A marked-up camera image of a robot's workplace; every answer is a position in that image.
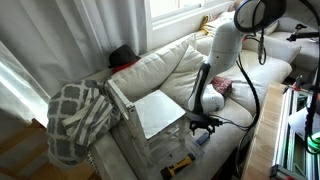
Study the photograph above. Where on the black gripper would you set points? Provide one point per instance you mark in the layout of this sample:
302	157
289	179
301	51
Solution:
203	121

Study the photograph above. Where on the black remote controller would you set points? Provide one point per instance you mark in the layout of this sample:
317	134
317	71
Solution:
202	138

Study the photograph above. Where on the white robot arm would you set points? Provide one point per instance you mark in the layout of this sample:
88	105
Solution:
220	56

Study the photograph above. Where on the small white chair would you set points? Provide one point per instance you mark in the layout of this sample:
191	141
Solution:
153	113

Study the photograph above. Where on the cream sofa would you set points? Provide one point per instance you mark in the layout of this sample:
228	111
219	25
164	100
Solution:
150	71

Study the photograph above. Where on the grey sofa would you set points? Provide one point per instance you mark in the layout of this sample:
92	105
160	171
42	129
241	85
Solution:
300	46

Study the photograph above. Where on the clear plastic container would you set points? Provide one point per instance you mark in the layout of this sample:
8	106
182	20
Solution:
176	148

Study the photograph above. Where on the yellow black flashlight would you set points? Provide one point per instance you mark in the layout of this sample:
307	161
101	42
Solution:
176	165

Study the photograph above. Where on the red patterned pillow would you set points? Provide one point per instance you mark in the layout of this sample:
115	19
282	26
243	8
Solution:
222	85

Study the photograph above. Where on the cream pillow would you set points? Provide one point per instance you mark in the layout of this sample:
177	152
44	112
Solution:
181	80

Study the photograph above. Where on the wooden table board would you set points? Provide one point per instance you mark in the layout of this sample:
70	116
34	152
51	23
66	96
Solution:
265	133

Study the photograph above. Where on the white paper sheet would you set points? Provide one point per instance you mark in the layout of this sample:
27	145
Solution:
300	121

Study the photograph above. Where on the red cloth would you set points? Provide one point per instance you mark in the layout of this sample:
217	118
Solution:
124	66

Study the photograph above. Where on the red black clamp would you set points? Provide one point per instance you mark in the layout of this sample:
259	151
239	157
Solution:
297	82

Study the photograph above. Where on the colourful patterned cloth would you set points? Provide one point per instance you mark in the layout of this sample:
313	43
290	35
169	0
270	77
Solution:
211	23

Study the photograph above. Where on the black hat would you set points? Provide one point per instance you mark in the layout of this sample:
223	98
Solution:
122	55

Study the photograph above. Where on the grey white patterned blanket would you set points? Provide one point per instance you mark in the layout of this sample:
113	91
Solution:
76	123

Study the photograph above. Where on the white curtain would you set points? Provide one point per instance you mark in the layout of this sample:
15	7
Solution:
60	40

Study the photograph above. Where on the wooden steps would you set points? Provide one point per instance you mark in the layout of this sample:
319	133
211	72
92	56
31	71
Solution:
23	153

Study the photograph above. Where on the aluminium frame rack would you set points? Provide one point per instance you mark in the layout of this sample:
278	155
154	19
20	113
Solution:
293	140

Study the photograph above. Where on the white window frame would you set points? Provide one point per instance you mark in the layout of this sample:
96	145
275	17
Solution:
180	16

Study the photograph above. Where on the black camera stand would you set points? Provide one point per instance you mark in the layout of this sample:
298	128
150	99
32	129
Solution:
301	33

